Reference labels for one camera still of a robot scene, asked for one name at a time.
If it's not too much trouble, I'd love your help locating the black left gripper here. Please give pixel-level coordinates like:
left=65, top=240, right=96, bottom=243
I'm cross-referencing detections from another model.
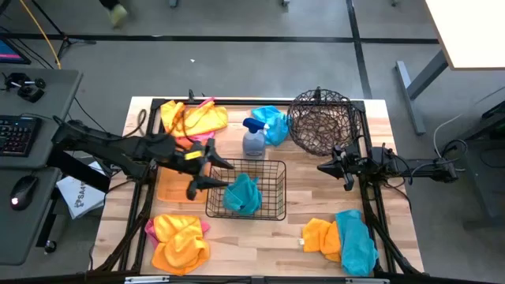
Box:
left=155, top=136, right=234, bottom=200

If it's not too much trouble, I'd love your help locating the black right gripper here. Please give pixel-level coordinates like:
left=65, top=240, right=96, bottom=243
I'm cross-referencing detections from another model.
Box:
left=316, top=144, right=370, bottom=191

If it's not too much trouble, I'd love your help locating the pink microfiber towel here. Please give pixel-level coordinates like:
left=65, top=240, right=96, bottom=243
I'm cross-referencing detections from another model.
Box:
left=173, top=96, right=217, bottom=151
left=144, top=218, right=211, bottom=249

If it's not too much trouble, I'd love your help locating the yellow microfiber towel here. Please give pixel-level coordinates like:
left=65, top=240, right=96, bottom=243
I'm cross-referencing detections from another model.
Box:
left=159, top=99, right=230, bottom=138

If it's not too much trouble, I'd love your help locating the flat orange microfiber towel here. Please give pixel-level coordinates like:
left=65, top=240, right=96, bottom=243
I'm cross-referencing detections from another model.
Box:
left=156, top=165, right=210, bottom=205

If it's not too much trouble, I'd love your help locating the yellow-orange microfiber towel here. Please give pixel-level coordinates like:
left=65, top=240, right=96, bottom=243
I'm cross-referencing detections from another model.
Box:
left=151, top=214, right=211, bottom=276

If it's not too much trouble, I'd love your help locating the long blue microfiber towel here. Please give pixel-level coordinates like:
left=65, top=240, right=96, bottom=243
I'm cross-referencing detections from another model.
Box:
left=335, top=209, right=380, bottom=278

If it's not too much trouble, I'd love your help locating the grey spray bottle blue nozzle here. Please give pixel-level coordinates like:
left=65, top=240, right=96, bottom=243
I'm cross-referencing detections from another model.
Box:
left=241, top=117, right=270, bottom=159

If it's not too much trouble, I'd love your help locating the grey table leg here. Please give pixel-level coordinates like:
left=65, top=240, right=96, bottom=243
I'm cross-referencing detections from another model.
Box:
left=395, top=49, right=449, bottom=136

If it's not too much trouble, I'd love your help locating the dark grey cabinet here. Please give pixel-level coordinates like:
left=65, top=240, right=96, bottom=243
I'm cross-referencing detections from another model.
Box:
left=459, top=100, right=505, bottom=230

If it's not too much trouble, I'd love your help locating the person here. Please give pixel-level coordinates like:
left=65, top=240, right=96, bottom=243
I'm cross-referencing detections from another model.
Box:
left=98, top=0, right=129, bottom=28

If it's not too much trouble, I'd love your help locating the grey side desk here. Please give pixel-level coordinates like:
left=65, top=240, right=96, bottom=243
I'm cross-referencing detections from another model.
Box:
left=0, top=69, right=84, bottom=266

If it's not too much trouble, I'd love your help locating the black computer mouse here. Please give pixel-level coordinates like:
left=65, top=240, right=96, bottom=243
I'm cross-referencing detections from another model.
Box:
left=9, top=174, right=39, bottom=211

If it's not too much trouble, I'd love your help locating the light wooden table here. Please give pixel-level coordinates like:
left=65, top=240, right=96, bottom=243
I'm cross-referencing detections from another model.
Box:
left=424, top=0, right=505, bottom=71

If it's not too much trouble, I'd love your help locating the black tripod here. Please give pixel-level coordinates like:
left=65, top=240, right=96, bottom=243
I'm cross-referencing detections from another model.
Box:
left=31, top=0, right=97, bottom=60

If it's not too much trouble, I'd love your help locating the black backlit keyboard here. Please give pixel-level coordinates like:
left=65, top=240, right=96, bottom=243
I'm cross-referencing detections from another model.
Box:
left=0, top=114, right=43, bottom=158

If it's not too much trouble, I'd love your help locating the computer monitor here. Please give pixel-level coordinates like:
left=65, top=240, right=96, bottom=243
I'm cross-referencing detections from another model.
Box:
left=0, top=35, right=32, bottom=65

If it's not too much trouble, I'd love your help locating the dark round wire basket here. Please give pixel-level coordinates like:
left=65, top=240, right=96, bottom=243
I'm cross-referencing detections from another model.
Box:
left=286, top=87, right=363, bottom=157

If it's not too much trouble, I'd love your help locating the black rectangular wire basket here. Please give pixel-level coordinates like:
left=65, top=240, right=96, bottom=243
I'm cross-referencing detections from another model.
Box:
left=204, top=158, right=288, bottom=222

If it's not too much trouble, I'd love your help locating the black cable loop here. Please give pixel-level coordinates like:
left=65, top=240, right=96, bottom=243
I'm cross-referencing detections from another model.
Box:
left=122, top=108, right=148, bottom=139

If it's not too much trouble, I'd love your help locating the white cable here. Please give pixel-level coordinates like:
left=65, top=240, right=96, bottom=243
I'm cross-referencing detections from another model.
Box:
left=432, top=84, right=505, bottom=159

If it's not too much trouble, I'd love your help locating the silver aluminium rail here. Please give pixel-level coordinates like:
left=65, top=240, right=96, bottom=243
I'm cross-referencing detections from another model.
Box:
left=124, top=275, right=390, bottom=284

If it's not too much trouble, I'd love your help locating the black clamp mount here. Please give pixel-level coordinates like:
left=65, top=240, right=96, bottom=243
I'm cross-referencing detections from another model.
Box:
left=2, top=72, right=47, bottom=103

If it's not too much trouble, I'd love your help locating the yellow cable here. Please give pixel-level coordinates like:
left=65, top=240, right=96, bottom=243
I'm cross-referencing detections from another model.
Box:
left=18, top=0, right=62, bottom=70

